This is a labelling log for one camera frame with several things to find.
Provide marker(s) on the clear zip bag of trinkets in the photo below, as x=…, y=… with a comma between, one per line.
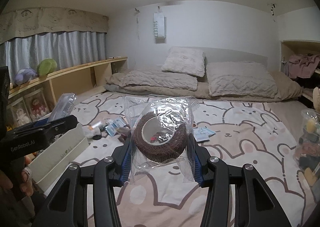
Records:
x=308, y=142

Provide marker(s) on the cream fluffy item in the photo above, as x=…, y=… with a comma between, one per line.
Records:
x=316, y=97

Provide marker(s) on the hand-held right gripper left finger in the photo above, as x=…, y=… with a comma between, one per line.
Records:
x=126, y=164

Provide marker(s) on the white storage box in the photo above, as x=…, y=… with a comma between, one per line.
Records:
x=58, y=152

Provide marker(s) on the bear-printed bed sheet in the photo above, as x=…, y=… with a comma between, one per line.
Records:
x=250, y=147

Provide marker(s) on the blue and white packet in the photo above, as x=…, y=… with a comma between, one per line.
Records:
x=203, y=134
x=116, y=125

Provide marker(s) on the fluffy beige pillow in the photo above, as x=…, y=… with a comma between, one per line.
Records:
x=183, y=61

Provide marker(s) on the clear plastic packet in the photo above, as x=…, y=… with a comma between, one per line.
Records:
x=62, y=107

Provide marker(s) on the red doll in clear case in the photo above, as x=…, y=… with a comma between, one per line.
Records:
x=37, y=107

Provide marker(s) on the beige headboard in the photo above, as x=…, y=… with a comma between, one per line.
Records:
x=225, y=53

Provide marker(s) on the white doll in clear case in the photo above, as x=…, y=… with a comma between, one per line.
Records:
x=19, y=114

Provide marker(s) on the grey curtain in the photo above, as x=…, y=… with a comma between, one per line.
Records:
x=70, y=47

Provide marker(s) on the brown tape roll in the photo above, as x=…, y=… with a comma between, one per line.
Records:
x=160, y=139

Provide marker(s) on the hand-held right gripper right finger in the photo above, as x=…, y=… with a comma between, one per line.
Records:
x=197, y=167

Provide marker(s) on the wooden shelf unit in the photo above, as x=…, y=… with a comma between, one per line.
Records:
x=82, y=77

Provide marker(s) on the green plush toy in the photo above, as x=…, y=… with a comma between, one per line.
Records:
x=46, y=66

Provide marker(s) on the white hanging pouch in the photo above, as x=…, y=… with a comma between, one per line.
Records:
x=159, y=26

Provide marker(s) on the black round lid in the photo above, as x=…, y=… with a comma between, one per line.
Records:
x=96, y=137

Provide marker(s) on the purple plush toy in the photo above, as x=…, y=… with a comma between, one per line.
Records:
x=25, y=76

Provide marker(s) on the folded beige knit blanket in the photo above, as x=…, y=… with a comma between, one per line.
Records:
x=155, y=79

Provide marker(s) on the pink clothes pile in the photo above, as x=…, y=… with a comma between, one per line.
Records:
x=303, y=64

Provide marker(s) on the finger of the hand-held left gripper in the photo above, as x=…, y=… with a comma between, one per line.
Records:
x=41, y=123
x=62, y=125

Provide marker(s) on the small white tube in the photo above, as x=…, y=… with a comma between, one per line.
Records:
x=96, y=124

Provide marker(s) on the person's left hand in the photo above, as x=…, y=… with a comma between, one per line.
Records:
x=28, y=182

